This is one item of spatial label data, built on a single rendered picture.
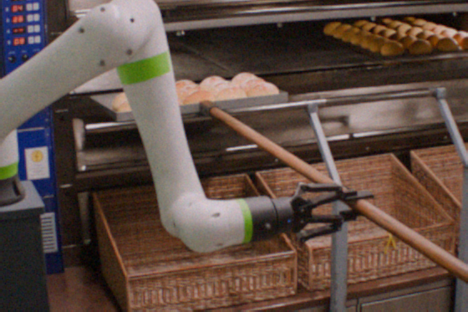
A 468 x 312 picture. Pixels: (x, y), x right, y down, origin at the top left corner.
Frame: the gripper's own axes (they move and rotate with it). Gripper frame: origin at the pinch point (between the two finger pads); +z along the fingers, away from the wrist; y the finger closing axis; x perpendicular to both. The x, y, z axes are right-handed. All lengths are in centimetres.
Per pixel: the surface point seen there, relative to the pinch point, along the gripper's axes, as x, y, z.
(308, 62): -153, 1, 60
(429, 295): -81, 68, 72
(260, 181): -128, 36, 30
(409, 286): -80, 63, 64
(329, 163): -84, 18, 35
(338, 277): -76, 52, 35
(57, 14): -138, -26, -37
